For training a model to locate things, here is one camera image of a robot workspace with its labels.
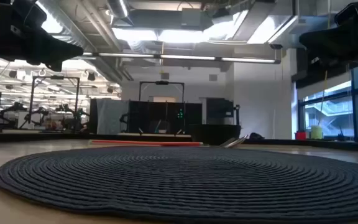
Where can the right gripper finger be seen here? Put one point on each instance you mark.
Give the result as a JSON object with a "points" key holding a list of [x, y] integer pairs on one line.
{"points": [[325, 39], [331, 57]]}

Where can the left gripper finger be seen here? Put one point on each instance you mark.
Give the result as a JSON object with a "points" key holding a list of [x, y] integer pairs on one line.
{"points": [[57, 48], [53, 64]]}

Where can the red straw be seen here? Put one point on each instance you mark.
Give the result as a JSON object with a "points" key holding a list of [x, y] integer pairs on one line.
{"points": [[145, 143]]}

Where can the yellow-green container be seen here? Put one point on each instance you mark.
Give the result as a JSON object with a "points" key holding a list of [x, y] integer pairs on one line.
{"points": [[316, 133]]}

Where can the red container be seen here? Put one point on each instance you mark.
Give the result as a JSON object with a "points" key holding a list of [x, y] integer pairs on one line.
{"points": [[300, 136]]}

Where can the long linear ceiling light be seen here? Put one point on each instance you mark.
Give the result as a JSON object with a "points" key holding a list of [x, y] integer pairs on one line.
{"points": [[185, 57]]}

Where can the black bowl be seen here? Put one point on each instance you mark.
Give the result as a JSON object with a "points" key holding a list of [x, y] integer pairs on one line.
{"points": [[213, 133]]}

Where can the round dark woven placemat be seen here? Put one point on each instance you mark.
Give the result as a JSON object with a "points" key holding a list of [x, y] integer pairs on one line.
{"points": [[179, 180]]}

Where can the black open-frame robot station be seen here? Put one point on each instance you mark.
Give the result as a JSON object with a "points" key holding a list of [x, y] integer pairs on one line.
{"points": [[56, 77]]}

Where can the silver air duct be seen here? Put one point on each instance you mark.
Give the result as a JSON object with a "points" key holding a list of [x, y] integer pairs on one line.
{"points": [[73, 25]]}

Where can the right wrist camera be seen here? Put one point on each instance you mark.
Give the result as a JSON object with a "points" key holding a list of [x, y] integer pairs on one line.
{"points": [[348, 14]]}

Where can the black window frame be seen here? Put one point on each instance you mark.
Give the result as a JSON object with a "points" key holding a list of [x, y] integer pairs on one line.
{"points": [[356, 102]]}

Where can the black aluminium table frame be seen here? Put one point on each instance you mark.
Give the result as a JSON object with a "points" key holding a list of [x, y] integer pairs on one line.
{"points": [[73, 137]]}

